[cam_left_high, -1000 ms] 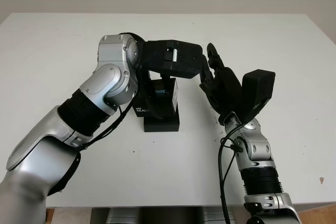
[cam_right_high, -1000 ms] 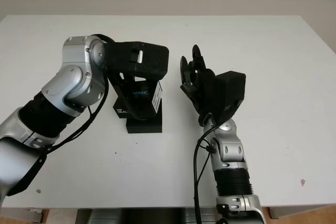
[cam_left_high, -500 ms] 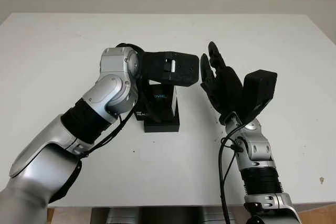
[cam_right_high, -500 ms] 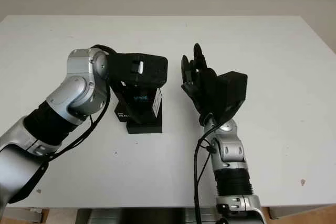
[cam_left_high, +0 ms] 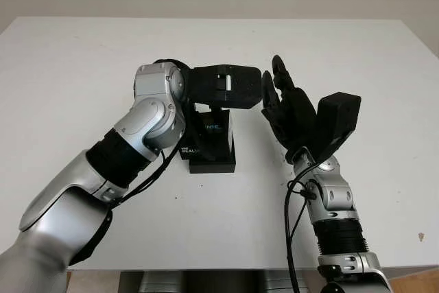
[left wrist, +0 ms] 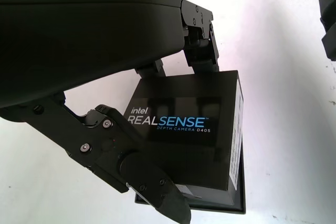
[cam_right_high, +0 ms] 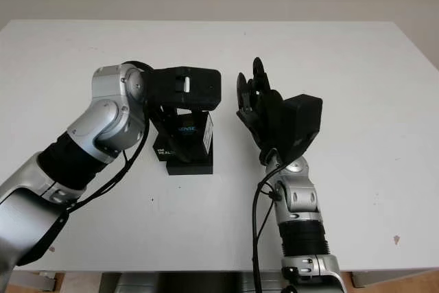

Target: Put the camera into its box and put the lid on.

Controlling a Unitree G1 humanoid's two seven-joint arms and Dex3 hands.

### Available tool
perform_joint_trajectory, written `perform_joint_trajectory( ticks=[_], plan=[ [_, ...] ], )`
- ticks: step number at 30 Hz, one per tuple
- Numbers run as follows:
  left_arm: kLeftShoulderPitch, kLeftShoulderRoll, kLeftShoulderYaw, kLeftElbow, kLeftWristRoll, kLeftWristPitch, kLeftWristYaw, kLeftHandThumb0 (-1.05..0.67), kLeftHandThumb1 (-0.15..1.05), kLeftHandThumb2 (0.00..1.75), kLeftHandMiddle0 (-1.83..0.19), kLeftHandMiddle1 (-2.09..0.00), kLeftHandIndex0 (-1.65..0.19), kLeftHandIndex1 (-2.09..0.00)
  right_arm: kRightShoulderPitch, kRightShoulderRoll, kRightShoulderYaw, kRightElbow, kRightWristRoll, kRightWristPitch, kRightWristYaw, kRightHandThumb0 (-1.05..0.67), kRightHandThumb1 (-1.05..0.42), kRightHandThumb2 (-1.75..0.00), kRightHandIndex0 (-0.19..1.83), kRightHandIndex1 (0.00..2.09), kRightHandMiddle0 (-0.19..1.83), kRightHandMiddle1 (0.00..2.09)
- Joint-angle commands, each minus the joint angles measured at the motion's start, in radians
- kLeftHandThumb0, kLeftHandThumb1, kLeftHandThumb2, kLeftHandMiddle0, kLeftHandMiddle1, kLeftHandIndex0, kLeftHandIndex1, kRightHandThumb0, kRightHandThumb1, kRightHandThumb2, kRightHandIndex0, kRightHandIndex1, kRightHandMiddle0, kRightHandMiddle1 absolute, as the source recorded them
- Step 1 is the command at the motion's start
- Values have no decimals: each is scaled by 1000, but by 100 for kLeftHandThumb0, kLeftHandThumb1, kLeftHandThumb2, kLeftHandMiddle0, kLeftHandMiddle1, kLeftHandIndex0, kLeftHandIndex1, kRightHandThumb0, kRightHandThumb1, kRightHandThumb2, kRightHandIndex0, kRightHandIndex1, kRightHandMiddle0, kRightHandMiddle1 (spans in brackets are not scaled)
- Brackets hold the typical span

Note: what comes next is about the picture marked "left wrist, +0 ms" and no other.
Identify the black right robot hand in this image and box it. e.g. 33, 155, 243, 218
318, 0, 336, 61

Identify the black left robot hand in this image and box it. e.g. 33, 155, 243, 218
0, 0, 221, 224

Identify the black box lid with label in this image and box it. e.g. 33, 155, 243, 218
125, 69, 245, 192

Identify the black camera box base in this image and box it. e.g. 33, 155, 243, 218
134, 129, 247, 208

